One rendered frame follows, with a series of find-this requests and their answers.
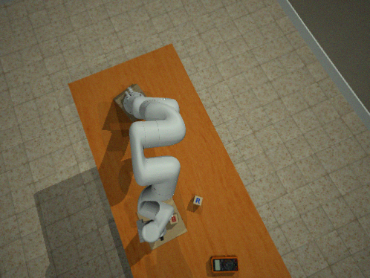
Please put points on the orange pocket multimeter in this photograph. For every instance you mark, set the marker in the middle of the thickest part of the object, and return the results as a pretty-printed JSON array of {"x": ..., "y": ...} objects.
[{"x": 225, "y": 264}]

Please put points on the beige mat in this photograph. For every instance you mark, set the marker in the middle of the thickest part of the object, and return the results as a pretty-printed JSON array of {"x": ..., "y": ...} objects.
[{"x": 172, "y": 230}]

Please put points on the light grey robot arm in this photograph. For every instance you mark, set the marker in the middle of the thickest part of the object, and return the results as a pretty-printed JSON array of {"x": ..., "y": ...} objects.
[{"x": 160, "y": 174}]

